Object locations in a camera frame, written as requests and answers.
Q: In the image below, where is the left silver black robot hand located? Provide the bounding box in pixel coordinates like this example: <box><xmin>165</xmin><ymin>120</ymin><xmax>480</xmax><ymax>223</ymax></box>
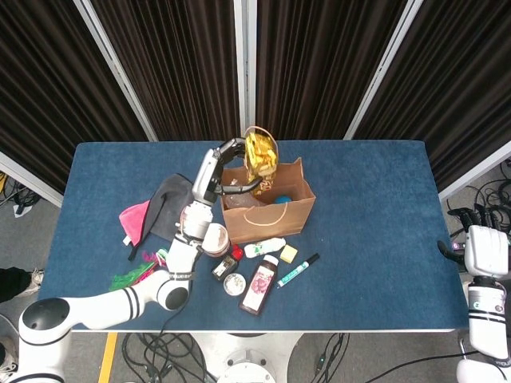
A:
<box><xmin>191</xmin><ymin>136</ymin><xmax>264</xmax><ymax>207</ymax></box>

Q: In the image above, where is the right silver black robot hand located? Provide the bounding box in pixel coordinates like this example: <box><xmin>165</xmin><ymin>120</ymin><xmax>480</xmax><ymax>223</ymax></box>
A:
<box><xmin>437</xmin><ymin>207</ymin><xmax>511</xmax><ymax>280</ymax></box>

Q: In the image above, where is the gold biscuit packet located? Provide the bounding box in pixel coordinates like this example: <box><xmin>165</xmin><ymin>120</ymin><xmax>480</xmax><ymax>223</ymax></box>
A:
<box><xmin>243</xmin><ymin>126</ymin><xmax>279</xmax><ymax>197</ymax></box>

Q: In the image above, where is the brown paper bag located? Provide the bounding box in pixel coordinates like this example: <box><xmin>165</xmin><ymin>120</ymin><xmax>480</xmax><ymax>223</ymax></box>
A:
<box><xmin>219</xmin><ymin>126</ymin><xmax>317</xmax><ymax>245</ymax></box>

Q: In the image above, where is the grey fleece cloth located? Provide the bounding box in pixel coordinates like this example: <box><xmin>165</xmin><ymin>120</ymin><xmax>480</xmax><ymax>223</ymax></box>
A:
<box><xmin>142</xmin><ymin>172</ymin><xmax>200</xmax><ymax>243</ymax></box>

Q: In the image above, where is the clear jar of rubber bands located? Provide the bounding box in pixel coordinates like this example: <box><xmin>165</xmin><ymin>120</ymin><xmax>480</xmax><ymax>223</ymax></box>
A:
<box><xmin>202</xmin><ymin>223</ymin><xmax>232</xmax><ymax>257</ymax></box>

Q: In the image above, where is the pink cloth with black trim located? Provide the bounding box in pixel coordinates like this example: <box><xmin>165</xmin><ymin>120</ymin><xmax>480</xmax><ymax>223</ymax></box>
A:
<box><xmin>118</xmin><ymin>199</ymin><xmax>151</xmax><ymax>263</ymax></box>

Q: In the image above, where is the small black box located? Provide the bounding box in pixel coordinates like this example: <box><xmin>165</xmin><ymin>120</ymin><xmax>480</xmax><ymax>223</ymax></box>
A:
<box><xmin>210</xmin><ymin>243</ymin><xmax>244</xmax><ymax>282</ymax></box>

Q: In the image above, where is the white bottle with green label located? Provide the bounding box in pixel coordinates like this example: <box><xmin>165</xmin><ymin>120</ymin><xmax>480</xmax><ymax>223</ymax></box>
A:
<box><xmin>244</xmin><ymin>237</ymin><xmax>287</xmax><ymax>259</ymax></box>

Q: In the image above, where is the clear jar of silver pins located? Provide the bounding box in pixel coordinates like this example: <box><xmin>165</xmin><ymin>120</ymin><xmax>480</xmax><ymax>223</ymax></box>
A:
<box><xmin>223</xmin><ymin>272</ymin><xmax>247</xmax><ymax>297</ymax></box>

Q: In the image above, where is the grape juice bottle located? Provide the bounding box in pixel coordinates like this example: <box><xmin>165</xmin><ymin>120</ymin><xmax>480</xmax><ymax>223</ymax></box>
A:
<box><xmin>238</xmin><ymin>255</ymin><xmax>280</xmax><ymax>318</ymax></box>

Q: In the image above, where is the black pleated curtain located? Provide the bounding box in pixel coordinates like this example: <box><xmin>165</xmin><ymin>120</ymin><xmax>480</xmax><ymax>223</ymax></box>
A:
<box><xmin>91</xmin><ymin>0</ymin><xmax>242</xmax><ymax>141</ymax></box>
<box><xmin>353</xmin><ymin>0</ymin><xmax>511</xmax><ymax>192</ymax></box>
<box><xmin>0</xmin><ymin>0</ymin><xmax>149</xmax><ymax>195</ymax></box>
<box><xmin>255</xmin><ymin>0</ymin><xmax>408</xmax><ymax>140</ymax></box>

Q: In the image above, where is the blue table mat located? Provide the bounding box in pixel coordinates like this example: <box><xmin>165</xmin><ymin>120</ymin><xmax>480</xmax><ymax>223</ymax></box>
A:
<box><xmin>38</xmin><ymin>139</ymin><xmax>472</xmax><ymax>332</ymax></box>

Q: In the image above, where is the colourful feather shuttlecock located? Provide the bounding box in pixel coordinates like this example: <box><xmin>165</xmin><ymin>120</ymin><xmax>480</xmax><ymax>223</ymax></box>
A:
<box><xmin>108</xmin><ymin>247</ymin><xmax>172</xmax><ymax>292</ymax></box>

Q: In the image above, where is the green whiteboard marker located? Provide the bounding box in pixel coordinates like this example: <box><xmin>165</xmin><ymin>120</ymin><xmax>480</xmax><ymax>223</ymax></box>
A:
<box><xmin>276</xmin><ymin>252</ymin><xmax>321</xmax><ymax>288</ymax></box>

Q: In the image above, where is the person's black trouser leg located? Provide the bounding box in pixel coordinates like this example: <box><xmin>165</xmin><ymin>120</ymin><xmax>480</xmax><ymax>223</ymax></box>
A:
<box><xmin>0</xmin><ymin>267</ymin><xmax>33</xmax><ymax>304</ymax></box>

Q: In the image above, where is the black floor cable tangle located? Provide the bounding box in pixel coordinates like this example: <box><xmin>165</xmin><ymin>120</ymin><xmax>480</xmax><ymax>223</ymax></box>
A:
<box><xmin>446</xmin><ymin>159</ymin><xmax>511</xmax><ymax>240</ymax></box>
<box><xmin>121</xmin><ymin>333</ymin><xmax>216</xmax><ymax>383</ymax></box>

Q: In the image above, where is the white partition post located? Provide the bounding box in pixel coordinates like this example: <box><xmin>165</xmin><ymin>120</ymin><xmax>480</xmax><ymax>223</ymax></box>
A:
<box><xmin>0</xmin><ymin>150</ymin><xmax>65</xmax><ymax>208</ymax></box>
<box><xmin>438</xmin><ymin>150</ymin><xmax>511</xmax><ymax>203</ymax></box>
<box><xmin>73</xmin><ymin>0</ymin><xmax>159</xmax><ymax>143</ymax></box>
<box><xmin>233</xmin><ymin>0</ymin><xmax>259</xmax><ymax>139</ymax></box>
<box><xmin>343</xmin><ymin>0</ymin><xmax>425</xmax><ymax>140</ymax></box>

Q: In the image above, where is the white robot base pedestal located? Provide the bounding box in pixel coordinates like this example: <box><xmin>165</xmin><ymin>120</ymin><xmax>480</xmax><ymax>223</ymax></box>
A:
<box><xmin>191</xmin><ymin>330</ymin><xmax>304</xmax><ymax>383</ymax></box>

